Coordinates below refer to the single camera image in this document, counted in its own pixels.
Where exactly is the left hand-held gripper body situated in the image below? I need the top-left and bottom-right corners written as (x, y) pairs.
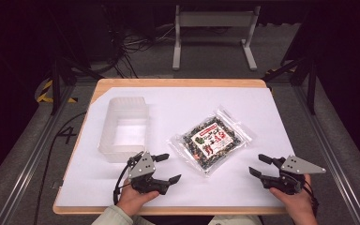
top-left (127, 151), bottom-right (172, 196)

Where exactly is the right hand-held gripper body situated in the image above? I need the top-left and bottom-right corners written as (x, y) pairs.
top-left (261, 155), bottom-right (327, 196)

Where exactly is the clear packet of dark beads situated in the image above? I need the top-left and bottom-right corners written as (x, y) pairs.
top-left (167, 106), bottom-right (254, 178)

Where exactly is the translucent plastic container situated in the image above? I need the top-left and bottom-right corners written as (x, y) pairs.
top-left (97, 96), bottom-right (151, 164)

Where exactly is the person's left hand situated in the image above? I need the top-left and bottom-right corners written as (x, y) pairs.
top-left (115, 178), bottom-right (160, 218)

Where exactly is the person's right hand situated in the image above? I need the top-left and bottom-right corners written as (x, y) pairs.
top-left (269, 173), bottom-right (319, 225)

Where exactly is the pale green clothing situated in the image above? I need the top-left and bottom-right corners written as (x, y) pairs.
top-left (207, 215), bottom-right (263, 225)

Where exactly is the white paper sheet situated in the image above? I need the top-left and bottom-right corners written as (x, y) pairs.
top-left (55, 86), bottom-right (295, 208)

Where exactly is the wooden table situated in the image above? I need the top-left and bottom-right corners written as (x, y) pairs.
top-left (52, 78), bottom-right (290, 217)

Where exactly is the black metal stand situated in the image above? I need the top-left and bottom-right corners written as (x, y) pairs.
top-left (47, 6), bottom-right (105, 116)
top-left (261, 55), bottom-right (319, 115)

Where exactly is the yellow black hazard tape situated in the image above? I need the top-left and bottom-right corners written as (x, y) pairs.
top-left (36, 79), bottom-right (79, 104)

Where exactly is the white metal stand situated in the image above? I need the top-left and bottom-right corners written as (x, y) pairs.
top-left (172, 4), bottom-right (262, 71)

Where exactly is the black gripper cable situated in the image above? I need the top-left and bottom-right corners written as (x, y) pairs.
top-left (303, 179), bottom-right (321, 218)
top-left (112, 162), bottom-right (133, 206)

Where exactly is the aluminium rail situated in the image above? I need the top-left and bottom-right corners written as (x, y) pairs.
top-left (293, 83), bottom-right (360, 225)
top-left (0, 83), bottom-right (76, 225)

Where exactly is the black floor cable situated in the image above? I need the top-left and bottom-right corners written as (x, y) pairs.
top-left (32, 111), bottom-right (88, 225)

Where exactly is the bundle of dark cables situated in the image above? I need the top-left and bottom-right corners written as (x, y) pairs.
top-left (105, 22), bottom-right (176, 79)

